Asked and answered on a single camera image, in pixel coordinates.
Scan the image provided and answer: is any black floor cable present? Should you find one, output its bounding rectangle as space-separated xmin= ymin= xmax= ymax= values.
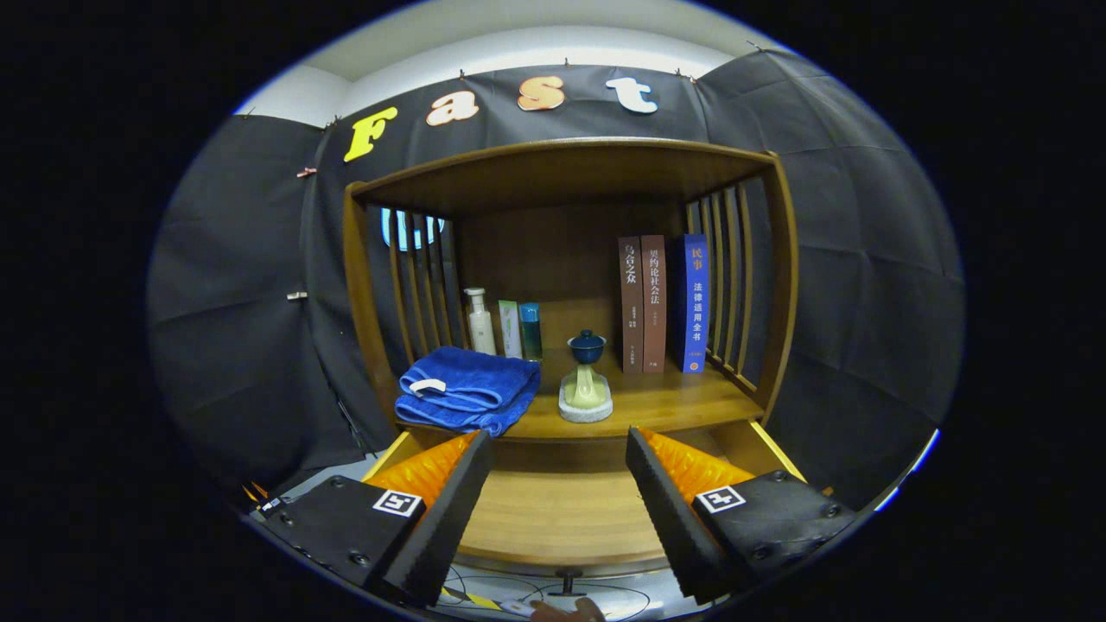
xmin=441 ymin=574 xmax=653 ymax=619

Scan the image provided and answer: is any wooden countertop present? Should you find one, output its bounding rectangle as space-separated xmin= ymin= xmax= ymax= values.
xmin=397 ymin=346 xmax=766 ymax=441

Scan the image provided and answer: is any wooden drawer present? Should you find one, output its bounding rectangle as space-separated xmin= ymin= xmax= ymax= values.
xmin=363 ymin=421 xmax=809 ymax=575

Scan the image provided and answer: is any blue lidded teacup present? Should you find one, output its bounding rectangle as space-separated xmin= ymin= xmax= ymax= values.
xmin=568 ymin=329 xmax=607 ymax=366

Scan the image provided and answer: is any wooden cabinet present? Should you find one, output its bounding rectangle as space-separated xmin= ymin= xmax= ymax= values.
xmin=343 ymin=138 xmax=800 ymax=575

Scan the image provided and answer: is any black backdrop cloth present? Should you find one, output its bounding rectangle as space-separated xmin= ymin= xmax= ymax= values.
xmin=145 ymin=48 xmax=966 ymax=511

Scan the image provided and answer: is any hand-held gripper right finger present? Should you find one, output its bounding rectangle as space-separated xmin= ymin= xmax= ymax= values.
xmin=626 ymin=426 xmax=859 ymax=606

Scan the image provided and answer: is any blue book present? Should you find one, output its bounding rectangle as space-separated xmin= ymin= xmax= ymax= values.
xmin=681 ymin=233 xmax=710 ymax=374

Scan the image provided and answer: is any white and green tube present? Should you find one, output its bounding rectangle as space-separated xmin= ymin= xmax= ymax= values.
xmin=499 ymin=300 xmax=523 ymax=359

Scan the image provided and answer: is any white pump bottle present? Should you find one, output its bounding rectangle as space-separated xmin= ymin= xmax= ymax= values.
xmin=464 ymin=288 xmax=498 ymax=356

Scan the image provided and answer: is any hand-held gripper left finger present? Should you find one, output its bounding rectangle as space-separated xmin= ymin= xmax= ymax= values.
xmin=259 ymin=430 xmax=495 ymax=607

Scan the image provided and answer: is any dark brown book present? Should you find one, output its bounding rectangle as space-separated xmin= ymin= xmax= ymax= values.
xmin=618 ymin=237 xmax=645 ymax=375

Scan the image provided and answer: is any teal bottle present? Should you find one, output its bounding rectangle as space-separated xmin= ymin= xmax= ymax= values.
xmin=518 ymin=302 xmax=544 ymax=362

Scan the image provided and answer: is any reddish brown book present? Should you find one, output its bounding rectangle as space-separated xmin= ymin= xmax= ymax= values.
xmin=640 ymin=235 xmax=668 ymax=374

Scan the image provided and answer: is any folded blue towel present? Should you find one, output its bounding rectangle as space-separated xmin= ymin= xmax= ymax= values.
xmin=395 ymin=346 xmax=542 ymax=438

